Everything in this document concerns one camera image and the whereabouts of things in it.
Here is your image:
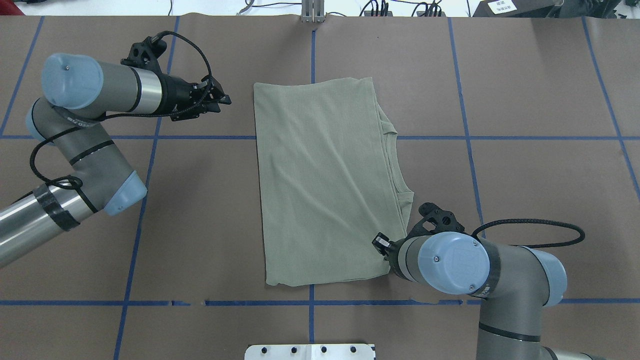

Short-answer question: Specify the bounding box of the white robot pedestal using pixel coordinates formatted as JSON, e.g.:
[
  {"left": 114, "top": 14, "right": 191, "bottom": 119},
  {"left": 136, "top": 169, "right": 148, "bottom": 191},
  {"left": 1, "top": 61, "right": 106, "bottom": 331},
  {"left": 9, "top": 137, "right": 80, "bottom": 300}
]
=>
[{"left": 244, "top": 343, "right": 377, "bottom": 360}]

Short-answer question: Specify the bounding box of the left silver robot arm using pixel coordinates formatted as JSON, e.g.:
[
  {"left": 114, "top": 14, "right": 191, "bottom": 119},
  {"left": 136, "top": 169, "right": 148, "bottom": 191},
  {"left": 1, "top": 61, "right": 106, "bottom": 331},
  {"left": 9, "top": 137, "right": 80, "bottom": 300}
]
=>
[{"left": 0, "top": 49, "right": 231, "bottom": 267}]

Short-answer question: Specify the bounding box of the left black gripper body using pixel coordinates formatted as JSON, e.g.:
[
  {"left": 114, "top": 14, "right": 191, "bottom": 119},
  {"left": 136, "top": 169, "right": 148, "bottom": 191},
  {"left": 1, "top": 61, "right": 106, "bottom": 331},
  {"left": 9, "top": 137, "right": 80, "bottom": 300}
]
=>
[{"left": 160, "top": 75, "right": 206, "bottom": 121}]

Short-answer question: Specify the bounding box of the black box with label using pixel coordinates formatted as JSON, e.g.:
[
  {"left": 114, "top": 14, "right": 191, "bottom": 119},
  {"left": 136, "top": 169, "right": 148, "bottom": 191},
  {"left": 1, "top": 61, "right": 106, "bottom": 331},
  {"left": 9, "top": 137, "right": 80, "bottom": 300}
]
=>
[{"left": 471, "top": 0, "right": 565, "bottom": 18}]

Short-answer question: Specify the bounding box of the olive green long-sleeve shirt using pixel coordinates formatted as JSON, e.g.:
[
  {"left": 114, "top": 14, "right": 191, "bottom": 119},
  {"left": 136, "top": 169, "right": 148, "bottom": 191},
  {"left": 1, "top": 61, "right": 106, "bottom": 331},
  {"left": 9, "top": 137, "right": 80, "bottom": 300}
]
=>
[{"left": 253, "top": 77, "right": 414, "bottom": 287}]

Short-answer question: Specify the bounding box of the aluminium frame post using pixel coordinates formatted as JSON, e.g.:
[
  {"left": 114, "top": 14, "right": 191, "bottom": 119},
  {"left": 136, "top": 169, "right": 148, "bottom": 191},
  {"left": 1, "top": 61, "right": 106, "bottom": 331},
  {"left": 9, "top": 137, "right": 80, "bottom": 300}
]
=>
[{"left": 300, "top": 0, "right": 326, "bottom": 23}]

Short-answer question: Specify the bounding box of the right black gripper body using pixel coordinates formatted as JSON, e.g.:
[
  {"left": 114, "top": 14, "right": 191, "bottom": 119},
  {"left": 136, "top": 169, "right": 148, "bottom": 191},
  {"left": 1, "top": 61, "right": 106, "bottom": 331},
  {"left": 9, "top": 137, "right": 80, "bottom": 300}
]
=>
[{"left": 384, "top": 240, "right": 405, "bottom": 276}]

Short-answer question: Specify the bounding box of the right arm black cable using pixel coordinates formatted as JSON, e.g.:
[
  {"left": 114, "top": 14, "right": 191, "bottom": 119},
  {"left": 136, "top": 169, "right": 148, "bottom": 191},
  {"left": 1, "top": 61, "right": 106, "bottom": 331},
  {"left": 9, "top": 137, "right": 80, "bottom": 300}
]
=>
[{"left": 471, "top": 218, "right": 586, "bottom": 249}]

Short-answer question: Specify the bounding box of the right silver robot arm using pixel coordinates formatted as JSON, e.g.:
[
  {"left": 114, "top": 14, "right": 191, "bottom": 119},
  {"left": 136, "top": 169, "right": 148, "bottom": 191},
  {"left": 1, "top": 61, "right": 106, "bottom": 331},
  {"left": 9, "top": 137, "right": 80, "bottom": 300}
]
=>
[{"left": 372, "top": 231, "right": 598, "bottom": 360}]

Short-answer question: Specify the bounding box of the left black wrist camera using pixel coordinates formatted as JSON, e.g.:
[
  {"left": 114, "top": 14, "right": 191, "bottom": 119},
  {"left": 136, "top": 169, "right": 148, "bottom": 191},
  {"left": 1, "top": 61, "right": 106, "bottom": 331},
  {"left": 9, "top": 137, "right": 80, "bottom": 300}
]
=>
[{"left": 120, "top": 36, "right": 167, "bottom": 73}]

